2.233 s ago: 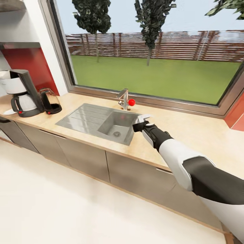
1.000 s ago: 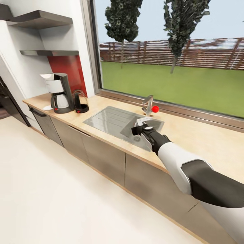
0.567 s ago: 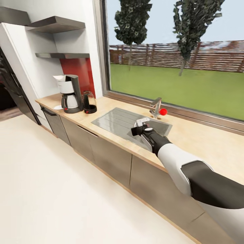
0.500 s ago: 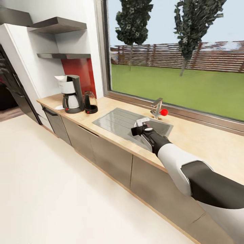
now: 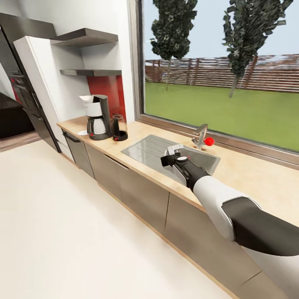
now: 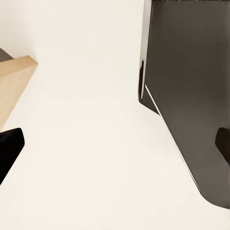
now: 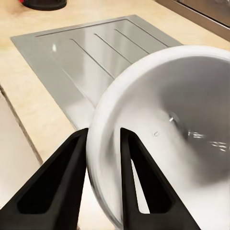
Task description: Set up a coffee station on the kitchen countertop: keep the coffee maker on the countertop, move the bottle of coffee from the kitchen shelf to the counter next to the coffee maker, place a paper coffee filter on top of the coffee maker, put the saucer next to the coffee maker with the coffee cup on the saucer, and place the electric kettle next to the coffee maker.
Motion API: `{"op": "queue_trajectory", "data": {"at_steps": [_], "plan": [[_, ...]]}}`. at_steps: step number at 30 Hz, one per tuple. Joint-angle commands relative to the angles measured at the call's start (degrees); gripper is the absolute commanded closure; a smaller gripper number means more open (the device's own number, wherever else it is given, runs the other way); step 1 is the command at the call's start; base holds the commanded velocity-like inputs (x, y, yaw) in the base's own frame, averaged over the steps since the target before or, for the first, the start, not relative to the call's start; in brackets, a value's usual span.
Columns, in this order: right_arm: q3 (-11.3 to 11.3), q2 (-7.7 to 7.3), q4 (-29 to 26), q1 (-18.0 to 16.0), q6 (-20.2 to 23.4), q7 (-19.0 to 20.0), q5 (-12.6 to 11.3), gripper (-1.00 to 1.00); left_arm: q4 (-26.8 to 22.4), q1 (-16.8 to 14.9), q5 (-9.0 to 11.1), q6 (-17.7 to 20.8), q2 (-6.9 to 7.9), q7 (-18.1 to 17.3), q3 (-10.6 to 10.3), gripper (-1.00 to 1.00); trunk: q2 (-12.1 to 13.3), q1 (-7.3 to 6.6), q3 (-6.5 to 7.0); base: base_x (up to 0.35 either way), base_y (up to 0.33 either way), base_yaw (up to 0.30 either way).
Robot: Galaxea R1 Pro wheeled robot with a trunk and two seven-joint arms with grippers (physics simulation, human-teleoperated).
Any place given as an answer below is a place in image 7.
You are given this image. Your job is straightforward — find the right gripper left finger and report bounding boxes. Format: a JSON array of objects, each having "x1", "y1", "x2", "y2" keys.
[{"x1": 0, "y1": 127, "x2": 89, "y2": 230}]

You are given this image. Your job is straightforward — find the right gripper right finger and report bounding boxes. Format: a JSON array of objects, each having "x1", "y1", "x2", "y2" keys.
[{"x1": 120, "y1": 127, "x2": 201, "y2": 230}]

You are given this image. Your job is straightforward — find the electric kettle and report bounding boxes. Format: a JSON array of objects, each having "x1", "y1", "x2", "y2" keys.
[{"x1": 22, "y1": 0, "x2": 67, "y2": 11}]

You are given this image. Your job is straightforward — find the coffee cup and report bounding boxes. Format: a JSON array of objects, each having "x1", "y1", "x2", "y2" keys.
[{"x1": 86, "y1": 45, "x2": 230, "y2": 230}]

